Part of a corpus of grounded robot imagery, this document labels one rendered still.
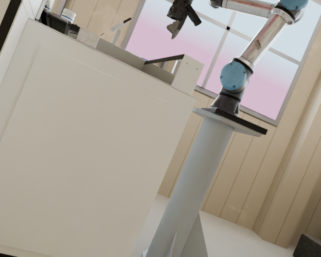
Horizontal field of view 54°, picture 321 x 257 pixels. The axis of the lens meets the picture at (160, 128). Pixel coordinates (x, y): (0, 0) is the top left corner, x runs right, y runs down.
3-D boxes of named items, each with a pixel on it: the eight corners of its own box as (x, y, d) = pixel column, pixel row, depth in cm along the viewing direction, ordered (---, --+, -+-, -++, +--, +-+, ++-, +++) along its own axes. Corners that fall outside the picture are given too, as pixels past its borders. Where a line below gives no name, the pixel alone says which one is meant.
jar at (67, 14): (57, 23, 172) (64, 6, 172) (57, 25, 178) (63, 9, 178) (70, 29, 174) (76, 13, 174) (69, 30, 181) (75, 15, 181)
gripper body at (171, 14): (165, 17, 159) (175, -5, 159) (180, 25, 162) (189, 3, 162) (170, 14, 152) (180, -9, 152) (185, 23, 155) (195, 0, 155)
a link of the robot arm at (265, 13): (304, 13, 158) (213, -8, 173) (308, 2, 148) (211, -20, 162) (296, 34, 158) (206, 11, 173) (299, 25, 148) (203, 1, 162)
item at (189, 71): (170, 87, 119) (185, 53, 119) (135, 84, 171) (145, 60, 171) (191, 97, 123) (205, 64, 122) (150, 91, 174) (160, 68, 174)
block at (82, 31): (78, 33, 123) (81, 26, 123) (77, 34, 126) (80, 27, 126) (97, 42, 126) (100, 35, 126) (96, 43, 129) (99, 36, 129)
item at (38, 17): (33, 18, 111) (44, -7, 110) (39, 34, 152) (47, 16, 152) (38, 20, 111) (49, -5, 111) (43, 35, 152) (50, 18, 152)
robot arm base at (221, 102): (232, 120, 167) (239, 103, 167) (240, 120, 152) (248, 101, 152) (206, 109, 167) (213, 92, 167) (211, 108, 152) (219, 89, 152)
